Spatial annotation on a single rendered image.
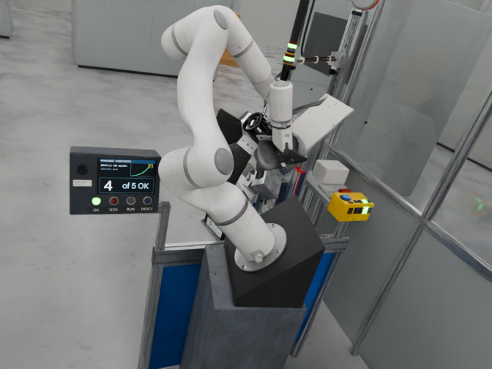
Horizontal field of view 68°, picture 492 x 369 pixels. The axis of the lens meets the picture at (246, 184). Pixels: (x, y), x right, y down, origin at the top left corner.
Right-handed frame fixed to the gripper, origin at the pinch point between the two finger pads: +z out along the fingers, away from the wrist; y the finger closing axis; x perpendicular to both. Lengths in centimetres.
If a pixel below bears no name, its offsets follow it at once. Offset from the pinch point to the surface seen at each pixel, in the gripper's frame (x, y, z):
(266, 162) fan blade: 6.1, 2.3, 2.0
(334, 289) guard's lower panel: -41, 9, 115
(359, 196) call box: -32.0, -12.7, 22.0
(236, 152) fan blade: 10.8, 28.0, 9.1
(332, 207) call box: -18.7, -11.9, 24.3
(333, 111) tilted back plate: -45, 32, 1
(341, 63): -62, 53, -16
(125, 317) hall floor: 86, 28, 98
